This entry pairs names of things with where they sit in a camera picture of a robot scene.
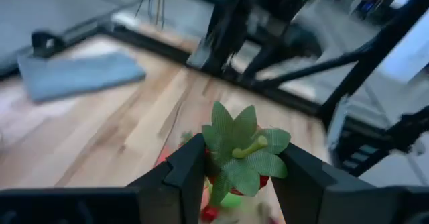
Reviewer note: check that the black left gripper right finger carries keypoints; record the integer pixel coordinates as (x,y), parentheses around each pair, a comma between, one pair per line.
(311,197)

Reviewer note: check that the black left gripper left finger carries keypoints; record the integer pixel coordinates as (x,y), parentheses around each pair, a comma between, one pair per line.
(174,190)

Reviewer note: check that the red toy cherry with stem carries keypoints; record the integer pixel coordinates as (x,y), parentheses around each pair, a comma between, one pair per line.
(209,214)

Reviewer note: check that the green toy mango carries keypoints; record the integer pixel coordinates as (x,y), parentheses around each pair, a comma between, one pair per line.
(231,200)

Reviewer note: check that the red toy strawberry green leaves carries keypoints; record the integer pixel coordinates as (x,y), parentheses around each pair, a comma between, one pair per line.
(248,157)

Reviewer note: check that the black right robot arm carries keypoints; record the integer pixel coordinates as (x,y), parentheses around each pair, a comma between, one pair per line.
(241,23)

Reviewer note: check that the grey folded cloth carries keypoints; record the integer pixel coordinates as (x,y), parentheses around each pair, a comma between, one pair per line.
(80,76)

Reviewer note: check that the black aluminium table frame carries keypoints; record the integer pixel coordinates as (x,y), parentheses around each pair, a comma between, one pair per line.
(385,39)

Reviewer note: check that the black frame clamp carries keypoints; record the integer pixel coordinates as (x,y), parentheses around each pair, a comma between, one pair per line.
(47,44)

